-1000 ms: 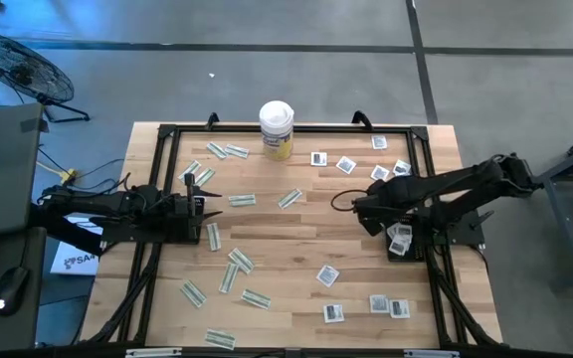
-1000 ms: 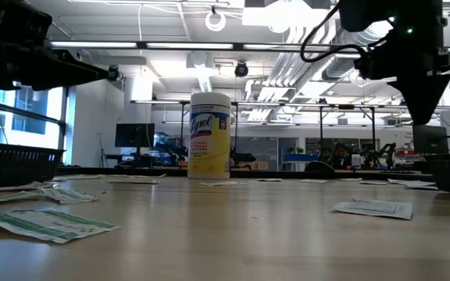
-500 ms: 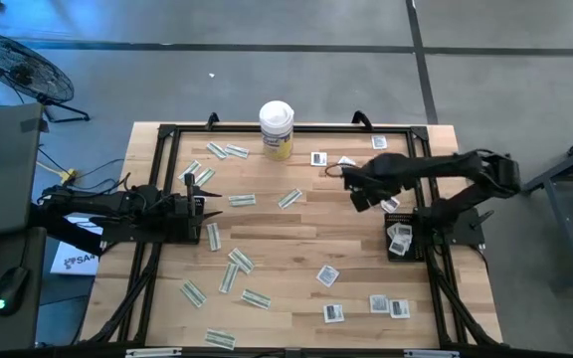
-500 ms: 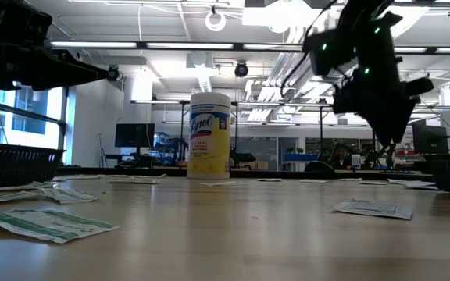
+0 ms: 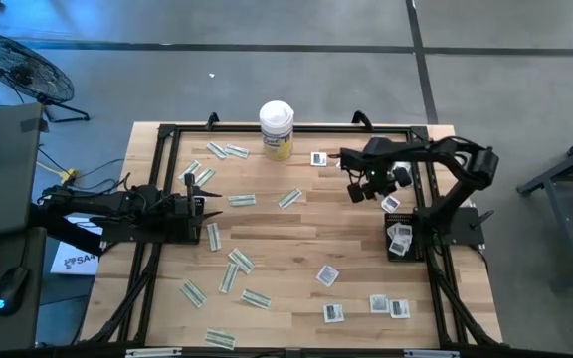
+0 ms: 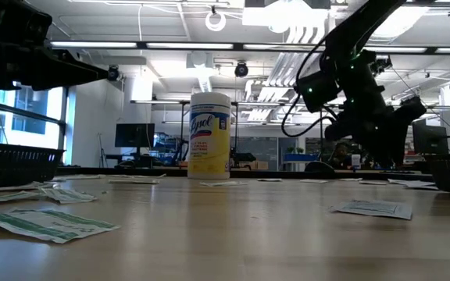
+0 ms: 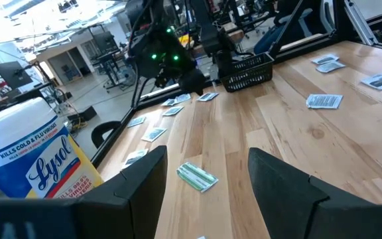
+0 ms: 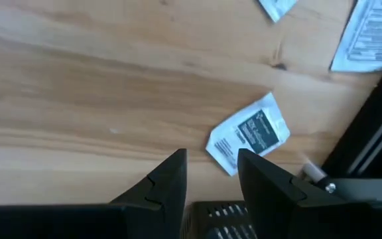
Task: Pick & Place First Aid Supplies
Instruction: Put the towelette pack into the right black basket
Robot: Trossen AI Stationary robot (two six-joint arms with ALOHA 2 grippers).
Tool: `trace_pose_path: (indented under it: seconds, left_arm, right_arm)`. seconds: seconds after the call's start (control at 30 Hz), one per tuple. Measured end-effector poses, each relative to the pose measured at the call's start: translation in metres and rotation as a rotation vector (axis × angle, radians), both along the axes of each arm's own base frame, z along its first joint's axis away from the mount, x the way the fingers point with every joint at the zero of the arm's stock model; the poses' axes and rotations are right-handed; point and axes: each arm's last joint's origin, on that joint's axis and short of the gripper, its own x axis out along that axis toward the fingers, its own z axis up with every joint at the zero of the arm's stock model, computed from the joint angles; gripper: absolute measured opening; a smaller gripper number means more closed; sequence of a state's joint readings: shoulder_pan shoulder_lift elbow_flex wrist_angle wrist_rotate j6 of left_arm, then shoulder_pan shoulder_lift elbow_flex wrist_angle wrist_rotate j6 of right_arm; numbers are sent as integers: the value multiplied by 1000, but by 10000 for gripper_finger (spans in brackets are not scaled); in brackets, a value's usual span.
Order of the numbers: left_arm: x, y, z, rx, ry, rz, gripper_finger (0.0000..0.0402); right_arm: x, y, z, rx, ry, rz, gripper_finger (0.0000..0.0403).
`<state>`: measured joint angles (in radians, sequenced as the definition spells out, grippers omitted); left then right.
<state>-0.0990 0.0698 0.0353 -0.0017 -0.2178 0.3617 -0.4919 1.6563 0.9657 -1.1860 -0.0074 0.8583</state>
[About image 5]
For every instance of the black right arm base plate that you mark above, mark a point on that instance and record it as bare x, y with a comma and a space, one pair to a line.
468, 226

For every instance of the white lid yellow wipes canister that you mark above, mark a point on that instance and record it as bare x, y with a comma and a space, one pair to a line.
276, 134

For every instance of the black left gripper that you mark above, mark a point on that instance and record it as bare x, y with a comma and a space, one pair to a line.
177, 211

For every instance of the dark grey desk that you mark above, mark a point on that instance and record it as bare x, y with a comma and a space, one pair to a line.
18, 333

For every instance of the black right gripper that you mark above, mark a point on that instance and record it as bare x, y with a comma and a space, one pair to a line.
378, 185

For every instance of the green white bandage strip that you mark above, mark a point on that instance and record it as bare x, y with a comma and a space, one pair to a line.
217, 150
242, 200
220, 339
190, 168
237, 151
193, 293
241, 261
256, 299
290, 198
213, 236
205, 177
229, 277

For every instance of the white printed paper sheet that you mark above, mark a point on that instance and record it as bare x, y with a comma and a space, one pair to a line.
75, 261

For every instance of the black perforated plastic tray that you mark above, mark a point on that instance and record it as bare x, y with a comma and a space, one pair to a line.
408, 258
200, 201

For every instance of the black computer mouse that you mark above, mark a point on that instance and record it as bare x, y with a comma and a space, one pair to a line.
10, 291

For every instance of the black floor fan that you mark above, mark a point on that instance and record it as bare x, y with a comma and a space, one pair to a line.
20, 69

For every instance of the yellow power plug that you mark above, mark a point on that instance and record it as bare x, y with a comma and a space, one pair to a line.
70, 175

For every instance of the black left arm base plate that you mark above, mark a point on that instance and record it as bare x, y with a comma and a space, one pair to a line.
117, 232

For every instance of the white edge strip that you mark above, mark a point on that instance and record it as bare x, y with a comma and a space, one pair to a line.
152, 352
431, 353

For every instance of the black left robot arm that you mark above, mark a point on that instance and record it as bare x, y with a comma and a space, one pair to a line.
112, 201

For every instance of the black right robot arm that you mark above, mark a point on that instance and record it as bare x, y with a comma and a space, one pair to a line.
440, 149

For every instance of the grey tape piece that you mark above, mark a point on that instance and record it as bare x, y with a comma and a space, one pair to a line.
34, 125

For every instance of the black desk support bar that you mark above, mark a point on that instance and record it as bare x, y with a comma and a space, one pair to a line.
62, 231

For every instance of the black metal table frame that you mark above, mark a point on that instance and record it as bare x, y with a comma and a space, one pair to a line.
316, 128

